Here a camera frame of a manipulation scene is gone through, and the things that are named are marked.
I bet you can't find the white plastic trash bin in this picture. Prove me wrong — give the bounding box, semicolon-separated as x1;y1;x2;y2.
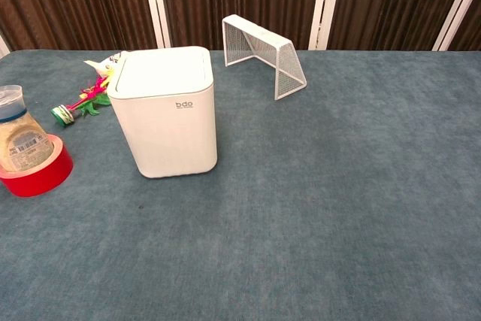
107;46;219;179

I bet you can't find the white plastic bin lid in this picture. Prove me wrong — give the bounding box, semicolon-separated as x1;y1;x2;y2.
114;48;212;92

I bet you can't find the blue-grey table cloth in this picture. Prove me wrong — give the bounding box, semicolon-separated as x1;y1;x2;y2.
0;48;481;321

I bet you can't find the small white goal net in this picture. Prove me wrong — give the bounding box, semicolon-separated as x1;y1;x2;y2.
221;14;308;101

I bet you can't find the white printed snack packet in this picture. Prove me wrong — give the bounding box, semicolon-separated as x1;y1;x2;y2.
83;50;129;78

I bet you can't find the colourful feather shuttlecock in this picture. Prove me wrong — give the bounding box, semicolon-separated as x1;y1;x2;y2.
50;74;113;126

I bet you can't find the red tape roll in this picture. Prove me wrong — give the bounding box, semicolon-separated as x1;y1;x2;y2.
0;133;74;198

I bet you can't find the clear seasoning bottle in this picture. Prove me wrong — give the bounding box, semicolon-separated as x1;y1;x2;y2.
0;84;56;174

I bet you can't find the white folding screen frame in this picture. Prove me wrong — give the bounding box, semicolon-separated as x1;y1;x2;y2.
140;0;173;50
431;0;481;52
307;0;345;51

